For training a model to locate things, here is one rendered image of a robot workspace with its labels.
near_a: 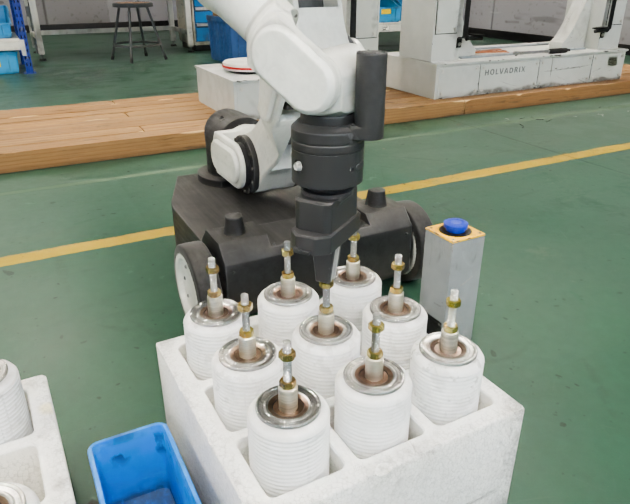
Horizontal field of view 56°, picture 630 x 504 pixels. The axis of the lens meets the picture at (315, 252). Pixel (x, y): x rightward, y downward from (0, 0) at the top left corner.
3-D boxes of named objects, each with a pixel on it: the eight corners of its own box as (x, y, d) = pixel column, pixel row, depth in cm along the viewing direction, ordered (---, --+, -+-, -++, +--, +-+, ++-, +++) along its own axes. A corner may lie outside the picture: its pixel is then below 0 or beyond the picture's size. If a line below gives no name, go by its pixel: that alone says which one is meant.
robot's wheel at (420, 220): (372, 263, 158) (376, 192, 150) (388, 259, 161) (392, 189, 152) (417, 295, 142) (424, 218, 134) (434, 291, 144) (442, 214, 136)
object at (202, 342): (188, 432, 90) (176, 331, 82) (198, 392, 99) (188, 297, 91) (252, 431, 90) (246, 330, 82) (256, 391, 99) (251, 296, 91)
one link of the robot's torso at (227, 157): (211, 175, 157) (208, 126, 152) (280, 165, 166) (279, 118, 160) (239, 199, 141) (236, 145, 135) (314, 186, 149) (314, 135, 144)
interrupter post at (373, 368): (370, 369, 75) (372, 347, 73) (387, 377, 73) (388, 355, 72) (360, 379, 73) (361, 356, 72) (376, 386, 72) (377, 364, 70)
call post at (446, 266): (411, 378, 113) (424, 228, 100) (440, 368, 116) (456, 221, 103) (435, 400, 108) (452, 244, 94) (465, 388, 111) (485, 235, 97)
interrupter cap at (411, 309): (419, 327, 84) (419, 323, 83) (366, 321, 85) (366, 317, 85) (422, 301, 90) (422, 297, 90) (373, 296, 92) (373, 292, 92)
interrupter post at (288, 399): (302, 410, 68) (302, 387, 67) (285, 418, 67) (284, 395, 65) (291, 399, 70) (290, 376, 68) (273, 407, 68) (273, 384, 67)
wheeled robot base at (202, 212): (143, 228, 173) (128, 114, 159) (302, 199, 195) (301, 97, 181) (215, 335, 122) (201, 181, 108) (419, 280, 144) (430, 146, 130)
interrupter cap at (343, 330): (294, 345, 80) (294, 340, 79) (303, 316, 87) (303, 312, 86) (350, 349, 79) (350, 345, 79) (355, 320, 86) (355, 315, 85)
